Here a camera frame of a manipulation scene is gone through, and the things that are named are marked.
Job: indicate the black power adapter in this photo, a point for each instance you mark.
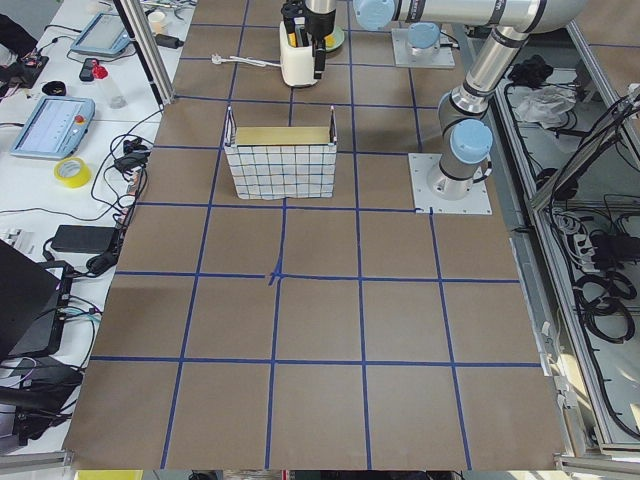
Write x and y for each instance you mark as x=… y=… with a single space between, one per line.
x=83 y=239

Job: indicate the blue teach pendant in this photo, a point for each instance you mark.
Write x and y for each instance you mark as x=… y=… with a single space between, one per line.
x=105 y=36
x=55 y=128

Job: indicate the wire basket with wooden shelf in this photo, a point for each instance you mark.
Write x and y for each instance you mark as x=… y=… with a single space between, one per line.
x=273 y=163

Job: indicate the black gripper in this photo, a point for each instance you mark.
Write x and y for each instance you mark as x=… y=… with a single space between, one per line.
x=318 y=26

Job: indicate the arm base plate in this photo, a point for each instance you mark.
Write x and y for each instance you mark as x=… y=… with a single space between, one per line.
x=437 y=56
x=434 y=192

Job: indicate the white paper cup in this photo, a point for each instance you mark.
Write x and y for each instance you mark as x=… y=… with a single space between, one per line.
x=158 y=22

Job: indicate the blue teach pendant near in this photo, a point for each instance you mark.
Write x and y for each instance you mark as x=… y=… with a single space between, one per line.
x=55 y=128

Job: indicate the aluminium frame post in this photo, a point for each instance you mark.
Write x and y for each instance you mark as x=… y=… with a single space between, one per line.
x=139 y=31

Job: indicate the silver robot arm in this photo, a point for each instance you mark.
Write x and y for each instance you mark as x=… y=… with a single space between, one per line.
x=307 y=32
x=466 y=140

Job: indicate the white toaster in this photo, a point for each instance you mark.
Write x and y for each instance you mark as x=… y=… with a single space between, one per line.
x=297 y=63

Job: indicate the red capped squeeze bottle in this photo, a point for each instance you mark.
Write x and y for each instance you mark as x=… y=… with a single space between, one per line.
x=112 y=93

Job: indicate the blue teach pendant far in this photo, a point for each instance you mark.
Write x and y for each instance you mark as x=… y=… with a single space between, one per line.
x=105 y=36

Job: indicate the light green plate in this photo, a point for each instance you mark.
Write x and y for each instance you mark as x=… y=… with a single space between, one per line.
x=334 y=40

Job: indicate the black laptop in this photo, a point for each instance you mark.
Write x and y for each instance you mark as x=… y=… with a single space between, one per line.
x=33 y=296

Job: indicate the yellow tape roll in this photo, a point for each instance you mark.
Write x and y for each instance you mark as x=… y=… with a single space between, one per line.
x=72 y=172

